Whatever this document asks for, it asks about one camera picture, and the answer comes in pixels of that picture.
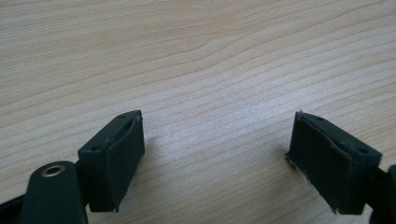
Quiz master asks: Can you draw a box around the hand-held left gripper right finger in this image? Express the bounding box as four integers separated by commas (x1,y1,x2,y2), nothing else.
285,110,383,216

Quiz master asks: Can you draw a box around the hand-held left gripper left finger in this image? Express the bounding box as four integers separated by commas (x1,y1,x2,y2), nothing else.
77,109,146,214

